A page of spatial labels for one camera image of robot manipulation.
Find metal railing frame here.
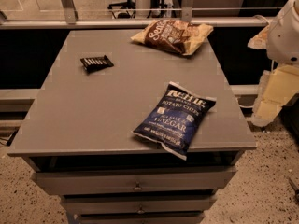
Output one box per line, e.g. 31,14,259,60
0,0,275,30

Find brown and cream chip bag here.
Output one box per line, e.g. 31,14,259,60
131,19,213,56

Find yellow foam padded robot part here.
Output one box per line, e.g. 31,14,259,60
251,64,299,127

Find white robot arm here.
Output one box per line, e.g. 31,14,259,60
266,0,299,64

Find bottom grey drawer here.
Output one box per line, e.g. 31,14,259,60
78,212,205,224

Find top grey drawer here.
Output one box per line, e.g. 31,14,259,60
32,166,236,195

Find grey drawer cabinet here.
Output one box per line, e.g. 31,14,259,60
7,28,258,224

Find middle grey drawer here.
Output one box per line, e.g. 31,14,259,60
62,193,216,215

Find blue Kettle chip bag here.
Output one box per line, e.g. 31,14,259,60
133,82,216,161

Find small black snack bar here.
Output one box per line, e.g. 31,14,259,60
80,55,114,73

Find grey drawer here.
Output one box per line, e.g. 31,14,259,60
78,212,205,224
32,166,236,195
62,193,216,215

